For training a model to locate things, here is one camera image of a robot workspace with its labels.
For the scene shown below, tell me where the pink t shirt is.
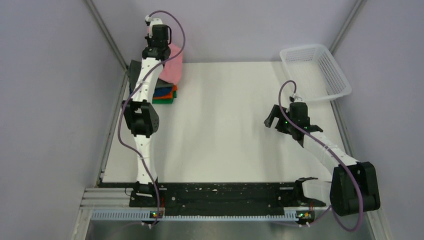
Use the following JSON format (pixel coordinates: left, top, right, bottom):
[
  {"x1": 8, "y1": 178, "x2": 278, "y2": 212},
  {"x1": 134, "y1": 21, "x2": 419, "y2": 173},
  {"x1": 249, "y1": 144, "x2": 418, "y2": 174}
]
[{"x1": 159, "y1": 52, "x2": 184, "y2": 85}]

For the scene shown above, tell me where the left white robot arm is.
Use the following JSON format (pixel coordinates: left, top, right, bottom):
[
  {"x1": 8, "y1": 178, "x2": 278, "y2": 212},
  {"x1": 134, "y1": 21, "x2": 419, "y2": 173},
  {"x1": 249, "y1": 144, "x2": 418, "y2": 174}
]
[{"x1": 123, "y1": 23, "x2": 172, "y2": 207}]

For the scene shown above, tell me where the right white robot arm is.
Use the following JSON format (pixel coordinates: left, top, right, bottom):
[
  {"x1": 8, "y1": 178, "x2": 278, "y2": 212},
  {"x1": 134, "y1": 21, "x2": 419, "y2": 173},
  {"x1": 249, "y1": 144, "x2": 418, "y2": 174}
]
[{"x1": 264, "y1": 102, "x2": 381, "y2": 216}]

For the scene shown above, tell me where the grey folded t shirt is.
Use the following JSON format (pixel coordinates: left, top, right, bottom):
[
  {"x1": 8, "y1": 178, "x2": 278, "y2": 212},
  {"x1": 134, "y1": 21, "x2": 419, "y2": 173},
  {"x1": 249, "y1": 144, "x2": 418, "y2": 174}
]
[{"x1": 127, "y1": 60, "x2": 174, "y2": 91}]

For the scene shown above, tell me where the white plastic basket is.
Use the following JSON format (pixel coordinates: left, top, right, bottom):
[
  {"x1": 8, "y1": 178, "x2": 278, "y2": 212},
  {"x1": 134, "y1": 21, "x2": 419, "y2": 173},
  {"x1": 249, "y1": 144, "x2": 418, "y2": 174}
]
[{"x1": 279, "y1": 44, "x2": 352, "y2": 103}]

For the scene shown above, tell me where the blue folded t shirt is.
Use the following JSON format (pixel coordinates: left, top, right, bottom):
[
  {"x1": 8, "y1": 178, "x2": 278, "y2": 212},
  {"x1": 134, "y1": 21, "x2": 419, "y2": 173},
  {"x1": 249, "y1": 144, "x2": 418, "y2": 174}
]
[{"x1": 129, "y1": 86, "x2": 175, "y2": 97}]

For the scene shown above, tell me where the green folded t shirt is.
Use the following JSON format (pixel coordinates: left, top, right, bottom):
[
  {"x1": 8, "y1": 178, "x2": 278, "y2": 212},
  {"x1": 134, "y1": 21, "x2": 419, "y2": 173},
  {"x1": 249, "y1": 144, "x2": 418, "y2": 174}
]
[{"x1": 152, "y1": 91, "x2": 177, "y2": 105}]

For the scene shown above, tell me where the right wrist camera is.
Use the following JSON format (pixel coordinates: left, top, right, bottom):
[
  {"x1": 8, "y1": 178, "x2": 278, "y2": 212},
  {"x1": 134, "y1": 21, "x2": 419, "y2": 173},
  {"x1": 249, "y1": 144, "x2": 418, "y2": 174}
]
[{"x1": 289, "y1": 93, "x2": 304, "y2": 103}]

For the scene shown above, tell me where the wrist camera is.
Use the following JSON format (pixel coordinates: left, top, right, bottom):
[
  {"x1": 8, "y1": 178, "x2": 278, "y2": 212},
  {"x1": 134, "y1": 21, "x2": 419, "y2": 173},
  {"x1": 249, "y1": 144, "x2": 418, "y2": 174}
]
[
  {"x1": 144, "y1": 16, "x2": 163, "y2": 28},
  {"x1": 289, "y1": 93, "x2": 304, "y2": 103}
]

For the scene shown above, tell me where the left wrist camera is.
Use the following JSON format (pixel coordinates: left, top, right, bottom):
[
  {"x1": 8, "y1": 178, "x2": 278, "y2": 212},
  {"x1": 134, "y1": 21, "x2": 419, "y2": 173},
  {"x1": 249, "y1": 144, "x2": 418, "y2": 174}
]
[{"x1": 144, "y1": 16, "x2": 163, "y2": 28}]

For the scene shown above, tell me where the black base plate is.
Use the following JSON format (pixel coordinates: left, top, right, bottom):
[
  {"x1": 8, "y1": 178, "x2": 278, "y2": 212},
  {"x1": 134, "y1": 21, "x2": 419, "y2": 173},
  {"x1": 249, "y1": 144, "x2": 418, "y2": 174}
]
[{"x1": 129, "y1": 181, "x2": 327, "y2": 218}]

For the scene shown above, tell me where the aluminium frame rail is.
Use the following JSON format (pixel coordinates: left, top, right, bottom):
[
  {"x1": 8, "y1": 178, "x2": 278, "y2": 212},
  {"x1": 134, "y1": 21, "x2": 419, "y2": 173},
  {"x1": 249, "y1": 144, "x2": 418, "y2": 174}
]
[{"x1": 80, "y1": 188, "x2": 131, "y2": 209}]

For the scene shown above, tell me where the white slotted cable duct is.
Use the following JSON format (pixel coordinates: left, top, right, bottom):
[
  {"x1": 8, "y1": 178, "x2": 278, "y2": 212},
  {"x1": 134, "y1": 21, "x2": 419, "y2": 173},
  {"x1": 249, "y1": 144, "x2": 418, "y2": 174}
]
[{"x1": 91, "y1": 209, "x2": 313, "y2": 222}]

